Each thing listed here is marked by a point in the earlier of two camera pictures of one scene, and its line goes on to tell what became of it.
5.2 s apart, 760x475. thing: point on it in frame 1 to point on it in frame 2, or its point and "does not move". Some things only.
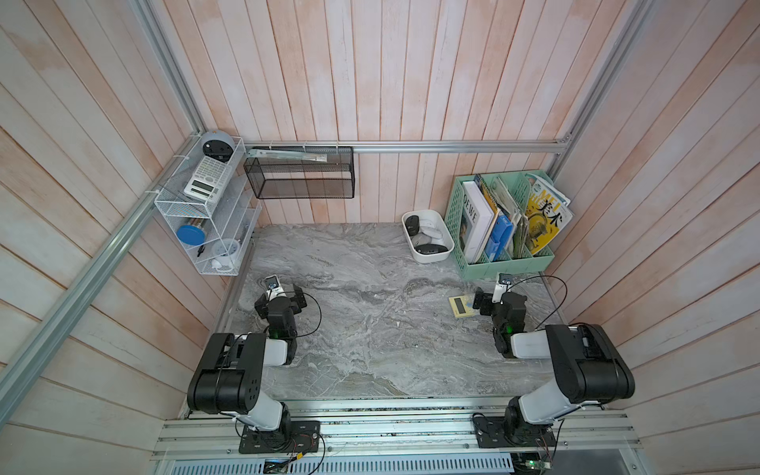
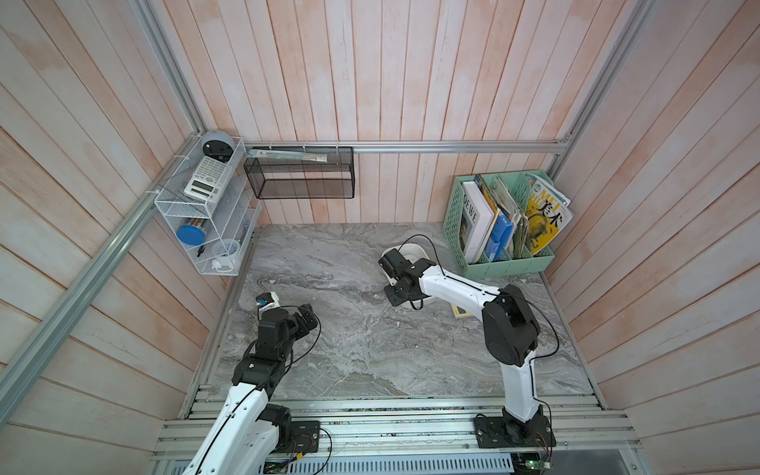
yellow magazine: (548, 213) does not move
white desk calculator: (208, 179) does not move
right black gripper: (487, 301) to (391, 298)
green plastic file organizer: (502, 226) does not move
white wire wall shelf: (212, 209) does not move
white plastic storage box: (432, 230) to (413, 252)
